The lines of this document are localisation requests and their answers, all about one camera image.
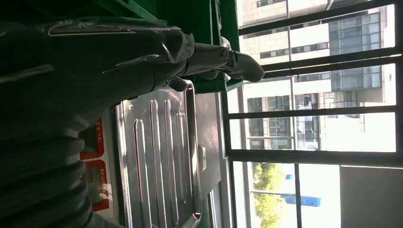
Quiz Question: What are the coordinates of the empty green plastic crate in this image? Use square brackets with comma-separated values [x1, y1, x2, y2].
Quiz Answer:
[94, 0, 221, 94]

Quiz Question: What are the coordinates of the electronic scale with steel tray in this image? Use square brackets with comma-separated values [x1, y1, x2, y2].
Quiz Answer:
[78, 80, 203, 228]

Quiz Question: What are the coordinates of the small white device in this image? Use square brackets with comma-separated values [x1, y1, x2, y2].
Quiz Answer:
[198, 144, 207, 172]

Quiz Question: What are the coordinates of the black window frame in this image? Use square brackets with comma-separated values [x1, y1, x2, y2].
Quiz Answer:
[220, 0, 403, 228]

